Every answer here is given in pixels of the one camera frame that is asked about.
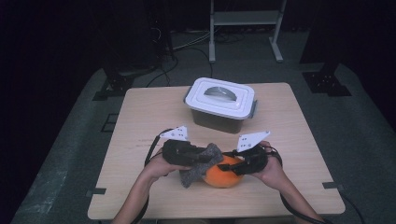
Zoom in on white lid with grey handle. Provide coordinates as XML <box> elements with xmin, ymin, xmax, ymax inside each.
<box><xmin>184</xmin><ymin>77</ymin><xmax>256</xmax><ymax>121</ymax></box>

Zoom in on orange plush toy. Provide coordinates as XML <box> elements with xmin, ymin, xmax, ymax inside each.
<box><xmin>202</xmin><ymin>154</ymin><xmax>246</xmax><ymax>189</ymax></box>

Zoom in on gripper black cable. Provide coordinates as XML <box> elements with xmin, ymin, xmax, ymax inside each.
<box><xmin>265</xmin><ymin>145</ymin><xmax>332</xmax><ymax>224</ymax></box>
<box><xmin>132</xmin><ymin>127</ymin><xmax>174</xmax><ymax>224</ymax></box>

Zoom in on black floor cable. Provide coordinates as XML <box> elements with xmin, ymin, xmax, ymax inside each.
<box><xmin>338</xmin><ymin>189</ymin><xmax>366</xmax><ymax>224</ymax></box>

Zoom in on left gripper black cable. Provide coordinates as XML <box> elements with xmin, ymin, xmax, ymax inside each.
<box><xmin>132</xmin><ymin>127</ymin><xmax>174</xmax><ymax>224</ymax></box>

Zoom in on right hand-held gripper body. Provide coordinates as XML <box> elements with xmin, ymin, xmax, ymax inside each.
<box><xmin>236</xmin><ymin>130</ymin><xmax>271</xmax><ymax>175</ymax></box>

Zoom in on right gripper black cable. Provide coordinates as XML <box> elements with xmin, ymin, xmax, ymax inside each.
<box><xmin>265</xmin><ymin>145</ymin><xmax>332</xmax><ymax>224</ymax></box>

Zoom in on person's right hand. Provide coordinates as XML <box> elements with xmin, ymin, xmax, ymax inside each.
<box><xmin>248</xmin><ymin>140</ymin><xmax>284</xmax><ymax>189</ymax></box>

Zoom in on grey transparent storage box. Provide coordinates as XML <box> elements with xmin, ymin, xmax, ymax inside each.
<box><xmin>183</xmin><ymin>86</ymin><xmax>259</xmax><ymax>135</ymax></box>

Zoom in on person's left hand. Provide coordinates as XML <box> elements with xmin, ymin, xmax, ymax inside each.
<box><xmin>143</xmin><ymin>147</ymin><xmax>191</xmax><ymax>182</ymax></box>

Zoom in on grey fluffy cloth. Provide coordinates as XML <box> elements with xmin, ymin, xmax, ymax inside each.
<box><xmin>179</xmin><ymin>142</ymin><xmax>225</xmax><ymax>189</ymax></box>

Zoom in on black tape strip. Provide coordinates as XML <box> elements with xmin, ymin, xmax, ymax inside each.
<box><xmin>321</xmin><ymin>181</ymin><xmax>346</xmax><ymax>191</ymax></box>
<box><xmin>85</xmin><ymin>187</ymin><xmax>107</xmax><ymax>198</ymax></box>

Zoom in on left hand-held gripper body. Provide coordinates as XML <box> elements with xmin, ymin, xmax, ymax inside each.
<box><xmin>159</xmin><ymin>125</ymin><xmax>194</xmax><ymax>167</ymax></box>

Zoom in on white metal stand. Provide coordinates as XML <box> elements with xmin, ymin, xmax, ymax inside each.
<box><xmin>208</xmin><ymin>0</ymin><xmax>288</xmax><ymax>64</ymax></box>

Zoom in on black tape frame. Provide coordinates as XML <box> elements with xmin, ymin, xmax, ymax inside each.
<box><xmin>100</xmin><ymin>113</ymin><xmax>120</xmax><ymax>133</ymax></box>

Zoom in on black stand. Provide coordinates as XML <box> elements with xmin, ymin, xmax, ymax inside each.
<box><xmin>92</xmin><ymin>69</ymin><xmax>135</xmax><ymax>102</ymax></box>
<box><xmin>299</xmin><ymin>0</ymin><xmax>353</xmax><ymax>98</ymax></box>

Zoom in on black floor cables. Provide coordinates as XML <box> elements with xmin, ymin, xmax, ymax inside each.
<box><xmin>145</xmin><ymin>29</ymin><xmax>247</xmax><ymax>89</ymax></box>

